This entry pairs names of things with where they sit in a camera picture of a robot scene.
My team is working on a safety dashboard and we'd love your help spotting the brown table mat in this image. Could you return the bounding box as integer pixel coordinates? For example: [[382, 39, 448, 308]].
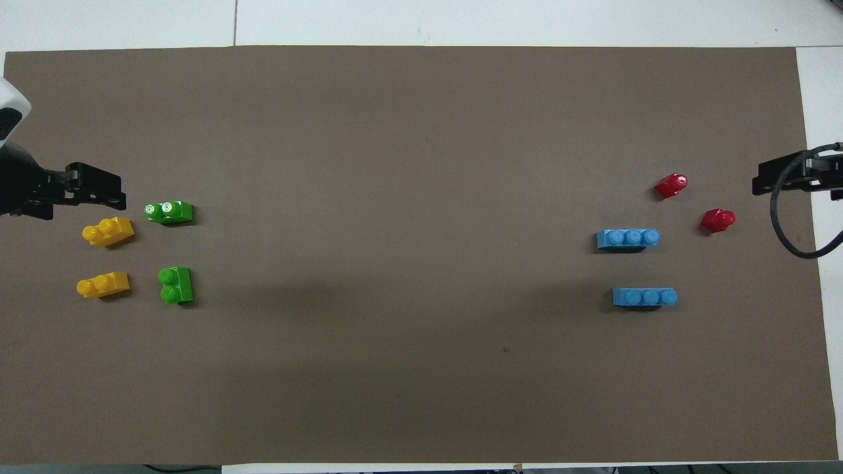
[[0, 45, 839, 465]]

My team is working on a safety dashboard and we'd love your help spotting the plain green toy brick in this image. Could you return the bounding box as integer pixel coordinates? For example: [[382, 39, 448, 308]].
[[158, 266, 194, 305]]

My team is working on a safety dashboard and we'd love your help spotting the red toy brick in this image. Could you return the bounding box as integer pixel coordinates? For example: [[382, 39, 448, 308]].
[[699, 208, 737, 234], [654, 172, 689, 199]]

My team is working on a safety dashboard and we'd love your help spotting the yellow toy brick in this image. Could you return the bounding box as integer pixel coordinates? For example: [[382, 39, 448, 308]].
[[76, 271, 130, 300], [82, 217, 135, 248]]

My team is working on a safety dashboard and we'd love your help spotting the green brick with white studs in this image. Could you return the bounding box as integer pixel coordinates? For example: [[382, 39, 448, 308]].
[[144, 200, 194, 226]]

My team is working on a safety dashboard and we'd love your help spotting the blue three-stud toy brick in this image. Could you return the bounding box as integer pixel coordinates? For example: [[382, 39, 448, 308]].
[[596, 228, 661, 251], [612, 287, 678, 309]]

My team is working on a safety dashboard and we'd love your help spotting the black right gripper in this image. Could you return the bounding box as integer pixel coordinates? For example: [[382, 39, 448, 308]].
[[752, 150, 843, 201]]

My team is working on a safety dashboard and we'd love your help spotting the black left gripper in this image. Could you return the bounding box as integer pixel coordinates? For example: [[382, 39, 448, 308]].
[[0, 142, 128, 221]]

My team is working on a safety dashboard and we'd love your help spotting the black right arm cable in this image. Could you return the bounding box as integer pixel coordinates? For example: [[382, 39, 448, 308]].
[[770, 141, 843, 259]]

